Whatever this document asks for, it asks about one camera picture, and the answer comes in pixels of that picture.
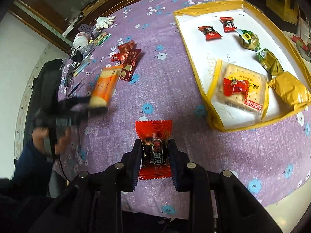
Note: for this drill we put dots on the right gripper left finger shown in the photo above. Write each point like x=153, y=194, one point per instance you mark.
x=92, y=202

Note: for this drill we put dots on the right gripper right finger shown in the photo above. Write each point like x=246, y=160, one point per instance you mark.
x=219, y=202

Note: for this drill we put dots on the orange cracker pack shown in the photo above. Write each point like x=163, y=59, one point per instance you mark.
x=105, y=86

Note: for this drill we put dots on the dark red Golden Crown bar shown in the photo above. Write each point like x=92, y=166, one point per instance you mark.
x=129, y=65

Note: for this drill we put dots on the red black candy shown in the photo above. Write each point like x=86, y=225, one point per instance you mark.
x=228, y=24
x=209, y=33
x=154, y=136

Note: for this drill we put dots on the dark red Chinese-text bar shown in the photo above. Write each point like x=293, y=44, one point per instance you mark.
x=124, y=50

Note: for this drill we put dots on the yellow-label cracker pack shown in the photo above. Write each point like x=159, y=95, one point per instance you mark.
x=250, y=110

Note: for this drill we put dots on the bright red small candy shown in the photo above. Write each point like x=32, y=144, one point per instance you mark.
x=235, y=86

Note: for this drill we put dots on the plain yellow snack pack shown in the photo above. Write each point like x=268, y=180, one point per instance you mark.
x=292, y=92

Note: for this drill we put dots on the olive yellow snack packet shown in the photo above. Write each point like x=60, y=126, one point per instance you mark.
x=269, y=62

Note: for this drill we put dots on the green yellow snack packet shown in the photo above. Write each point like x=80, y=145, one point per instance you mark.
x=249, y=40

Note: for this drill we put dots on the person's left hand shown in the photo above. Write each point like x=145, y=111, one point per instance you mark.
x=39, y=134

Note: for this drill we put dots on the black chair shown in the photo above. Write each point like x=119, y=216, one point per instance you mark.
x=44, y=94

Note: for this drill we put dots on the eyeglasses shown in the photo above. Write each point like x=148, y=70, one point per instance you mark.
x=70, y=82

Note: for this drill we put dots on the white round container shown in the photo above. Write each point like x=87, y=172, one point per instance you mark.
x=81, y=40

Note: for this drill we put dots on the purple floral tablecloth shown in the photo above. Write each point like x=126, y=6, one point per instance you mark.
x=272, y=162

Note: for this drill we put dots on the green flat snack box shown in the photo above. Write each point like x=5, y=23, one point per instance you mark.
x=101, y=38

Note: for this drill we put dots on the white gloves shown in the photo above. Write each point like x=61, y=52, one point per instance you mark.
x=104, y=23

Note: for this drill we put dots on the wooden cabinet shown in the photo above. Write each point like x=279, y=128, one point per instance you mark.
x=58, y=20

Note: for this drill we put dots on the gold-edged white tray box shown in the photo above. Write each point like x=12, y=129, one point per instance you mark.
x=204, y=54

